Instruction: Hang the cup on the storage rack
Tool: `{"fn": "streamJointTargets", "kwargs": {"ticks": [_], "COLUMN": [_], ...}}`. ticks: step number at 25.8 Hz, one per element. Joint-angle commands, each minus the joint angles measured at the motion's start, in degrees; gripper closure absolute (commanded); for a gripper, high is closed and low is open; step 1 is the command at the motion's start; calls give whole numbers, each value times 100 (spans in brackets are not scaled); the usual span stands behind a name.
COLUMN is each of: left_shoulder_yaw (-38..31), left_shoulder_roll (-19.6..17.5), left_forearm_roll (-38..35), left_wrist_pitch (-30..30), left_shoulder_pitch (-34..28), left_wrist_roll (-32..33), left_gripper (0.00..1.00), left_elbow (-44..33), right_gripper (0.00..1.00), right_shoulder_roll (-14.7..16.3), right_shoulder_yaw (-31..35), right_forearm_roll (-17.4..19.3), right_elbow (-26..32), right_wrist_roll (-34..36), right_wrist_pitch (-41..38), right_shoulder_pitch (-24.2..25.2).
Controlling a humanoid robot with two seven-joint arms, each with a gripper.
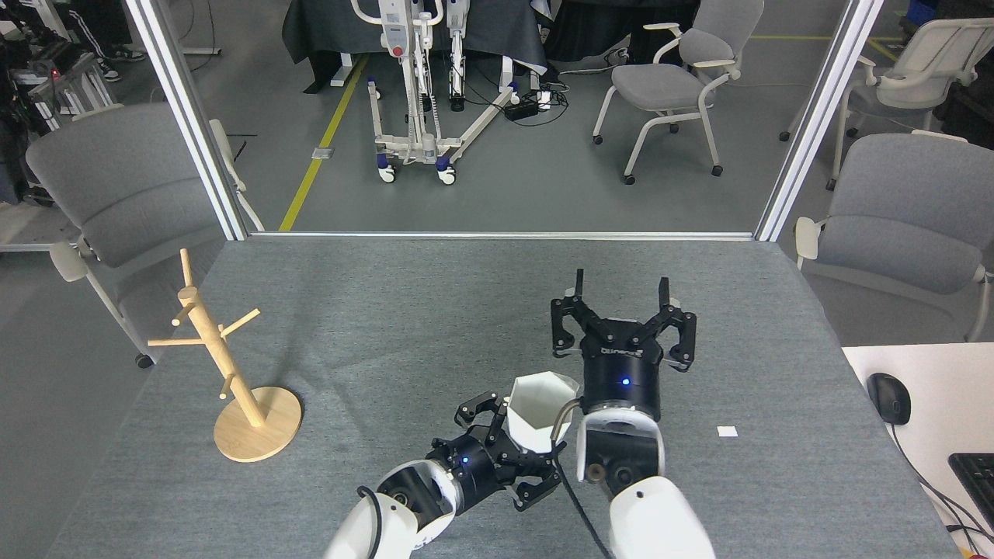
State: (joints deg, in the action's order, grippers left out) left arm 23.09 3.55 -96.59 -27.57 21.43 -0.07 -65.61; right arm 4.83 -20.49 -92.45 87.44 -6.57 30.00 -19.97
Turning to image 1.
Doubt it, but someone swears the white hexagonal cup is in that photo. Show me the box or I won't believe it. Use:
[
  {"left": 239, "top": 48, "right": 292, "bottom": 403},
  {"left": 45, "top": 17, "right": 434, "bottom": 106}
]
[{"left": 506, "top": 372, "right": 582, "bottom": 456}]

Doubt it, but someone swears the grey chair with white frame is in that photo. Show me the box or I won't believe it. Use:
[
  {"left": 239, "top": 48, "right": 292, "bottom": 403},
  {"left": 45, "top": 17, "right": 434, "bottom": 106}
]
[
  {"left": 794, "top": 130, "right": 994, "bottom": 343},
  {"left": 25, "top": 102, "right": 266, "bottom": 370},
  {"left": 778, "top": 16, "right": 994, "bottom": 192},
  {"left": 591, "top": 0, "right": 766, "bottom": 186}
]

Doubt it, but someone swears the wooden cup rack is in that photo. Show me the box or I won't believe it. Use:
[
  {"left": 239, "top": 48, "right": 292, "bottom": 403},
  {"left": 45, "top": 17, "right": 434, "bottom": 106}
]
[{"left": 148, "top": 248, "right": 303, "bottom": 464}]

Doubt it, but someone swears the silver frame post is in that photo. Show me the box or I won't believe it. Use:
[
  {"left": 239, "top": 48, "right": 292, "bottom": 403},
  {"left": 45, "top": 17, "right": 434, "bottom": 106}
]
[
  {"left": 755, "top": 0, "right": 886, "bottom": 242},
  {"left": 124, "top": 0, "right": 249, "bottom": 241}
]

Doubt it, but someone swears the white desk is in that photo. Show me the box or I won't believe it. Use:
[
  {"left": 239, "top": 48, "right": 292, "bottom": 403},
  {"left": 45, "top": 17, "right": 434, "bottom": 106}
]
[{"left": 842, "top": 342, "right": 994, "bottom": 559}]

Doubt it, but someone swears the person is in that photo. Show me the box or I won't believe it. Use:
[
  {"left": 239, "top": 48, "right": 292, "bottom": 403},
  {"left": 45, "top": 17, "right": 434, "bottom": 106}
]
[{"left": 62, "top": 0, "right": 148, "bottom": 83}]

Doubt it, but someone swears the black computer mouse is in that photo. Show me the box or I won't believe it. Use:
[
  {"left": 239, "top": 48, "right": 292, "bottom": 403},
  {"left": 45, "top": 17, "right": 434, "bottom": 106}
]
[{"left": 866, "top": 372, "right": 912, "bottom": 426}]

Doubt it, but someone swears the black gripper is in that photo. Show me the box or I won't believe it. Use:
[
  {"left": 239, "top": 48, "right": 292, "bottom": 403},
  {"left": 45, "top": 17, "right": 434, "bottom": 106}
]
[
  {"left": 426, "top": 391, "right": 565, "bottom": 516},
  {"left": 550, "top": 269, "right": 698, "bottom": 421}
]

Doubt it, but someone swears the black mouse cable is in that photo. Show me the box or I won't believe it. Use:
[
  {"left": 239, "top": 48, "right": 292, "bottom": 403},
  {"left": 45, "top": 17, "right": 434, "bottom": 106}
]
[{"left": 888, "top": 423, "right": 994, "bottom": 546}]

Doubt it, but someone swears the black table cloth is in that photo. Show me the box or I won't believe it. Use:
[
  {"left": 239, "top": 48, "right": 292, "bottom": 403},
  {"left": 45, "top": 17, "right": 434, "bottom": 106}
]
[{"left": 280, "top": 0, "right": 549, "bottom": 95}]

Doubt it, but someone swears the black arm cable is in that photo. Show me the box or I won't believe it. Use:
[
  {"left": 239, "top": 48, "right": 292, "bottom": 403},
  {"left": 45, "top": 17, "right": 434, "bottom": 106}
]
[
  {"left": 356, "top": 484, "right": 387, "bottom": 559},
  {"left": 549, "top": 397, "right": 616, "bottom": 559}
]

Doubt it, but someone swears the white stand on wheels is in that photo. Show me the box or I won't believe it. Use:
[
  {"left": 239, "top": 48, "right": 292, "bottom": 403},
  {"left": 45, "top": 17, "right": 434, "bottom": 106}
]
[{"left": 349, "top": 0, "right": 522, "bottom": 186}]

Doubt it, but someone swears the black keyboard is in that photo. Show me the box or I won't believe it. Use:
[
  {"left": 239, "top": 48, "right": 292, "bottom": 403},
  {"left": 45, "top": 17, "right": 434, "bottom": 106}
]
[{"left": 947, "top": 452, "right": 994, "bottom": 530}]

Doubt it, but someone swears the silver frame crossbar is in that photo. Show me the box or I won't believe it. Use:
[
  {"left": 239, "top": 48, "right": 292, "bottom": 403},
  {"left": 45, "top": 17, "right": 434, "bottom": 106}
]
[{"left": 248, "top": 230, "right": 759, "bottom": 242}]

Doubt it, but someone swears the dark equipment rack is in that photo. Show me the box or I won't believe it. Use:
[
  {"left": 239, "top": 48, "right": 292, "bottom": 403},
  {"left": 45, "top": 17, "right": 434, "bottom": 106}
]
[{"left": 0, "top": 0, "right": 119, "bottom": 207}]

